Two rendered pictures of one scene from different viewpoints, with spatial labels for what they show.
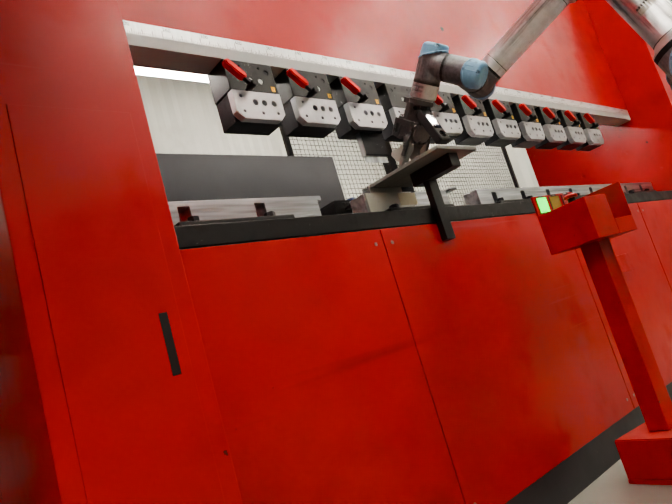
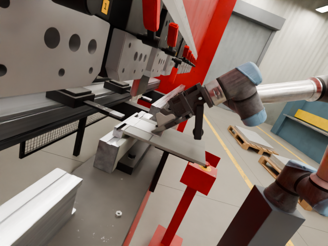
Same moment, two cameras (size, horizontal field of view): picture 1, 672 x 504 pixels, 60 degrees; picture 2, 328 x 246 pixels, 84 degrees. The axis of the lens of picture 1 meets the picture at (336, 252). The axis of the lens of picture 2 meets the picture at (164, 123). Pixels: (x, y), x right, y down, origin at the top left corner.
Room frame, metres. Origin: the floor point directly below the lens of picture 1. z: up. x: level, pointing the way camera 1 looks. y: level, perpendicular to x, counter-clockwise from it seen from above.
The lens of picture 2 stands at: (1.18, 0.11, 1.24)
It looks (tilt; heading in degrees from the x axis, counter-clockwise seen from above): 19 degrees down; 319
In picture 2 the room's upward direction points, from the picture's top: 20 degrees clockwise
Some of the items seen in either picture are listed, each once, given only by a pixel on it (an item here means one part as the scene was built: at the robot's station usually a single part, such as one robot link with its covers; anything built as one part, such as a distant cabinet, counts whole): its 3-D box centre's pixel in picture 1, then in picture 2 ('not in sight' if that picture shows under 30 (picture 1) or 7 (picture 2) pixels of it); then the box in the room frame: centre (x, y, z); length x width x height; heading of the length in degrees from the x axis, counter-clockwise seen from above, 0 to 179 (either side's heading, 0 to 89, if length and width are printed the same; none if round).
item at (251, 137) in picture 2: not in sight; (252, 136); (3.05, -4.48, 0.17); 1.01 x 0.64 x 0.06; 143
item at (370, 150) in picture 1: (373, 148); (140, 86); (1.70, -0.20, 1.13); 0.10 x 0.02 x 0.10; 133
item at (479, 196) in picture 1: (580, 197); (174, 95); (2.57, -1.12, 0.92); 1.68 x 0.06 x 0.10; 133
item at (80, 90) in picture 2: (352, 203); (90, 101); (1.82, -0.09, 1.01); 0.26 x 0.12 x 0.05; 43
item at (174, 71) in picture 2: not in sight; (173, 71); (1.76, -0.36, 1.20); 0.04 x 0.02 x 0.10; 43
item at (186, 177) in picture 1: (227, 214); not in sight; (1.91, 0.32, 1.12); 1.13 x 0.02 x 0.44; 133
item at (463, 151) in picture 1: (421, 167); (168, 137); (1.59, -0.30, 1.00); 0.26 x 0.18 x 0.01; 43
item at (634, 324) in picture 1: (628, 332); (179, 213); (1.68, -0.73, 0.39); 0.06 x 0.06 x 0.54; 35
